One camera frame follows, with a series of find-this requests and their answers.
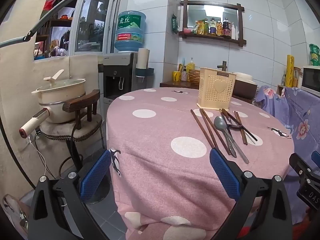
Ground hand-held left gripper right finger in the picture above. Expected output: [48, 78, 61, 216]
[209, 148, 293, 240]

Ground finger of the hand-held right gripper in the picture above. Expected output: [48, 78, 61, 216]
[289, 151, 320, 178]

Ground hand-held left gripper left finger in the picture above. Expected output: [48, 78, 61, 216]
[28, 149, 112, 240]

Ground grey metal spoon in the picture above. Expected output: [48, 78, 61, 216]
[214, 116, 250, 164]

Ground cream plastic utensil holder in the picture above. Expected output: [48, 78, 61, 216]
[197, 67, 237, 110]

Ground purple floral cloth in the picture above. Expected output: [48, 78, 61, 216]
[252, 85, 320, 227]

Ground pink polka dot tablecloth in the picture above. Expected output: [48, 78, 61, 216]
[106, 87, 295, 240]

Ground dark wooden chair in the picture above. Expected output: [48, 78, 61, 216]
[39, 89, 110, 204]

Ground cream electric pot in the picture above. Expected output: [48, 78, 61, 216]
[19, 79, 87, 138]

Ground white microwave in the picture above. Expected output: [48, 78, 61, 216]
[301, 65, 320, 93]

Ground printed bag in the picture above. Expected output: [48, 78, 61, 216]
[2, 194, 30, 233]

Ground brown and cream rice cooker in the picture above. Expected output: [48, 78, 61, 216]
[232, 72, 258, 98]

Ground yellow roll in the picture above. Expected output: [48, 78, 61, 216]
[286, 54, 296, 87]

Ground glass pot lid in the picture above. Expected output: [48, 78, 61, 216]
[31, 69, 86, 98]

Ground grey water dispenser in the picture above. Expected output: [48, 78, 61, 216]
[103, 52, 138, 103]

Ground wooden vanity counter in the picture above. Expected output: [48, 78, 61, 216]
[159, 80, 258, 105]

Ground woven sink basin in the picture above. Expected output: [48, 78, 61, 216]
[188, 69, 201, 83]

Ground green instant noodle cups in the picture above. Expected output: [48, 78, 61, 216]
[308, 43, 320, 67]

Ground blue cup holder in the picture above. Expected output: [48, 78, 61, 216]
[135, 67, 154, 78]

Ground beige hanging cloth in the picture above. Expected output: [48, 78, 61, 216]
[0, 39, 100, 200]

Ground wooden mirror shelf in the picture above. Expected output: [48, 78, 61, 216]
[180, 0, 247, 46]

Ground dark soy sauce bottle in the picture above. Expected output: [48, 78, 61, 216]
[222, 18, 231, 37]

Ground blue water bottle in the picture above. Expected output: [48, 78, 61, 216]
[114, 10, 147, 53]

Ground yellow packet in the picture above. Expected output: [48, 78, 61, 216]
[194, 21, 205, 35]

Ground white cable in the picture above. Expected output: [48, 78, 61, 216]
[27, 134, 48, 179]

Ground aluminium window frame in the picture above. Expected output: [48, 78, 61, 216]
[34, 0, 121, 61]

